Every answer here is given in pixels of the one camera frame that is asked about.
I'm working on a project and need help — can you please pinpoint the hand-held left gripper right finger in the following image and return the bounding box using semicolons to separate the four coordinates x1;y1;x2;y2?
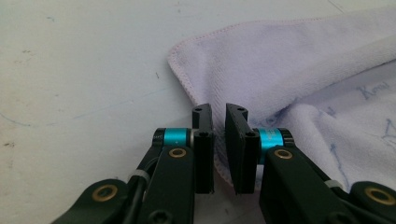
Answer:
224;103;261;195

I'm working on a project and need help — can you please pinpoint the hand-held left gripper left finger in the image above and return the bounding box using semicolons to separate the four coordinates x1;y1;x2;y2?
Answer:
191;103;215;194

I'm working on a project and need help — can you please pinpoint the lilac printed towel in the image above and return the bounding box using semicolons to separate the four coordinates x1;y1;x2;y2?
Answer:
166;5;396;197

